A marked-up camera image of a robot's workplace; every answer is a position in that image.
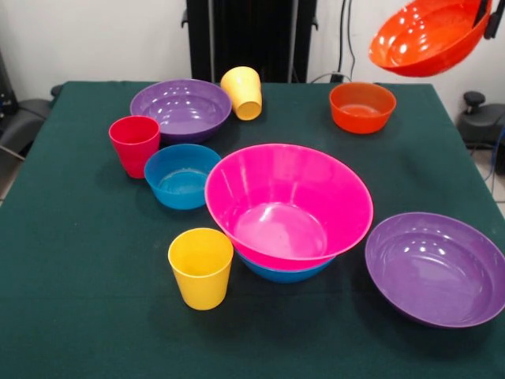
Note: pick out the yellow plastic cup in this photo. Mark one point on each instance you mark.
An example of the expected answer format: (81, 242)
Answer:
(240, 83)
(248, 110)
(201, 280)

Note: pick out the small orange plastic bowl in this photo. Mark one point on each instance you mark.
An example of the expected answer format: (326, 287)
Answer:
(361, 114)

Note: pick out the black padded equipment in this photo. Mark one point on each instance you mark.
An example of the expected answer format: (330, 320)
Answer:
(27, 118)

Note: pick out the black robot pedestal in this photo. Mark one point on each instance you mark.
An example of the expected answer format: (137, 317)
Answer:
(252, 39)

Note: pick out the small blue plastic bowl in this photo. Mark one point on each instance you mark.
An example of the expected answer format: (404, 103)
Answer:
(177, 185)

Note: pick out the dark green tablecloth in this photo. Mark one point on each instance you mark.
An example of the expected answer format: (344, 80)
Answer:
(276, 343)

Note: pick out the black round knob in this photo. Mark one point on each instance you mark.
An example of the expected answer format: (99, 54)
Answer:
(56, 91)

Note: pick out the large blue plastic bowl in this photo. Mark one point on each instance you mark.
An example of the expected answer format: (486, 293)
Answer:
(284, 275)

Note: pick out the black equipment base with knob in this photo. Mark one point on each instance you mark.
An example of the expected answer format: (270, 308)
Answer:
(483, 122)

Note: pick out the pink plastic bowl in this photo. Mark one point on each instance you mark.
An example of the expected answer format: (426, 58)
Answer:
(284, 209)

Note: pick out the purple plastic bowl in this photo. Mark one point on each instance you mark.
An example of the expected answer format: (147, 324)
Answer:
(177, 114)
(430, 276)

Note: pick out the dark device box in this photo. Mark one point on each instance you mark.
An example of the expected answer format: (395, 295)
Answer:
(6, 98)

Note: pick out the red plastic cup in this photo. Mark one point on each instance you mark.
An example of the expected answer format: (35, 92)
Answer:
(132, 146)

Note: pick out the large orange plastic bowl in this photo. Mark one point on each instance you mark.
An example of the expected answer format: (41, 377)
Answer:
(430, 47)

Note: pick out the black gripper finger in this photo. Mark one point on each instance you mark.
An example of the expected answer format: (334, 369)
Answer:
(493, 23)
(481, 13)

